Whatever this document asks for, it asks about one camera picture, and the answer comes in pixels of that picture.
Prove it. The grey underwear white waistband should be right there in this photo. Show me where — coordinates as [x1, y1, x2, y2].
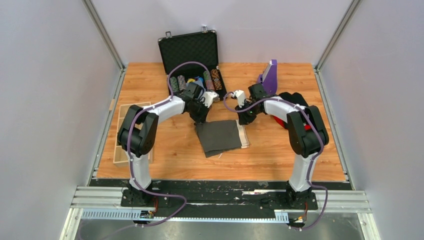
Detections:
[194, 120, 250, 158]

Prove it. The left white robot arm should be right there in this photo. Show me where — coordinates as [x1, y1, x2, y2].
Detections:
[117, 83, 219, 207]

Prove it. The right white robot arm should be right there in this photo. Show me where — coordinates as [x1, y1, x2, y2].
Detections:
[230, 83, 329, 209]

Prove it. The red underwear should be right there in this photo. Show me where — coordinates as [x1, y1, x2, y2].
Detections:
[272, 115, 312, 131]

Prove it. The black underwear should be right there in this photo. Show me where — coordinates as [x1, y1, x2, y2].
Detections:
[278, 92, 309, 107]

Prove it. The purple card holder stand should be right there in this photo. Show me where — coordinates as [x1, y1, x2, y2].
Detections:
[256, 59, 278, 95]

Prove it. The black poker chip case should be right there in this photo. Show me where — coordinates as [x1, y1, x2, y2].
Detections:
[157, 27, 227, 101]

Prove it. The wooden compartment tray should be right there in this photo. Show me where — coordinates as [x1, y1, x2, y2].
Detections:
[113, 102, 154, 167]

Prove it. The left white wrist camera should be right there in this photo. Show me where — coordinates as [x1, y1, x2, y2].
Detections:
[200, 91, 220, 109]

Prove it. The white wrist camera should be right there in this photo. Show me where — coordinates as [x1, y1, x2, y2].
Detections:
[200, 91, 220, 109]
[229, 90, 247, 108]

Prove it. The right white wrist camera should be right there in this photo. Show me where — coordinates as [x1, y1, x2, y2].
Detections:
[229, 90, 247, 108]

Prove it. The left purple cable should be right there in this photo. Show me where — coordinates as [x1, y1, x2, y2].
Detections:
[126, 61, 213, 229]

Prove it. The purple cable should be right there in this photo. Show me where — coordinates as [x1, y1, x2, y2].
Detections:
[222, 92, 329, 232]
[126, 61, 213, 229]

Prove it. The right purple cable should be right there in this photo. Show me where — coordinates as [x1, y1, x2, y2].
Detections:
[222, 92, 329, 232]

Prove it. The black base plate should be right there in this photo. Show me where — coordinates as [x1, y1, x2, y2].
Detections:
[119, 179, 354, 220]

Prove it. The slotted cable duct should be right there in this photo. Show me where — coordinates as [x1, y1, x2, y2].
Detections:
[81, 208, 290, 223]

